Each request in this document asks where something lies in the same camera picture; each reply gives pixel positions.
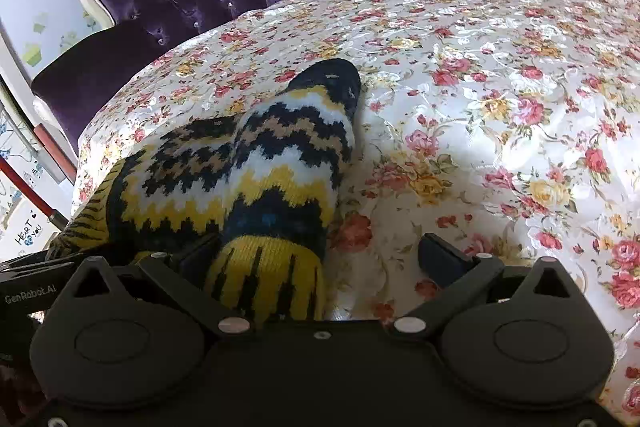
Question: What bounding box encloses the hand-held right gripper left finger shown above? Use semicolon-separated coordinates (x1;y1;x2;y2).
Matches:
70;234;251;336

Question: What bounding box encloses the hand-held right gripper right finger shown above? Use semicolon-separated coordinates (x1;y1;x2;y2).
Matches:
392;232;571;339

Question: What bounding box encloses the yellow navy patterned knit sweater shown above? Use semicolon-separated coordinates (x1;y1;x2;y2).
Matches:
47;58;363;323

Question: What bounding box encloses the white panel with drawings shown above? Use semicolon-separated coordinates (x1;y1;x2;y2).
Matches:
0;104;61;263

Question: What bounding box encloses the red rod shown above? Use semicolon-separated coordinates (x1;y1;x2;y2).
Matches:
0;156;68;224

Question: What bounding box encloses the floral satin bedspread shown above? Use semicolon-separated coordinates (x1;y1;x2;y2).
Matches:
72;0;640;425

